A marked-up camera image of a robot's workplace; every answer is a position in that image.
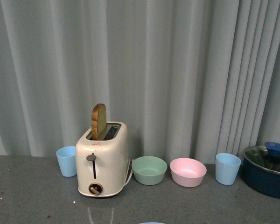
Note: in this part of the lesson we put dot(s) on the light blue cup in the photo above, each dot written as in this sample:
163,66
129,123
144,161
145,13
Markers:
67,161
227,166

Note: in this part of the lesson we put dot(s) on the light blue plate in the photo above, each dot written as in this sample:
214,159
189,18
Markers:
151,223

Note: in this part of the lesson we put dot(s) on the toasted bread slice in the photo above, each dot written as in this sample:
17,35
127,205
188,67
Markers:
98,121

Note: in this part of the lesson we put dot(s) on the light blue cup left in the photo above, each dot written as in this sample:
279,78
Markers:
67,161

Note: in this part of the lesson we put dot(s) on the dark blue pot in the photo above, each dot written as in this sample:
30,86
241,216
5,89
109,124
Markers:
262,181

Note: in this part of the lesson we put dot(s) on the glass pot lid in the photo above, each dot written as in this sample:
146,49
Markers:
266,158

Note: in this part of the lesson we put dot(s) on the grey curtain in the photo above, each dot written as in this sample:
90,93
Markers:
189,78

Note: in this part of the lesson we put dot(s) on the pink bowl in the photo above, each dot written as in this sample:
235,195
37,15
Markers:
187,172

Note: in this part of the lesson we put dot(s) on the light blue cup right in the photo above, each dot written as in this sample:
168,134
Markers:
227,166

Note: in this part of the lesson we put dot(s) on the cream white toaster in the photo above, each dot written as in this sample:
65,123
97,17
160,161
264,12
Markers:
103,165

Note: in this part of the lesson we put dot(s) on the green bowl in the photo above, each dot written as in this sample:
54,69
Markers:
149,170

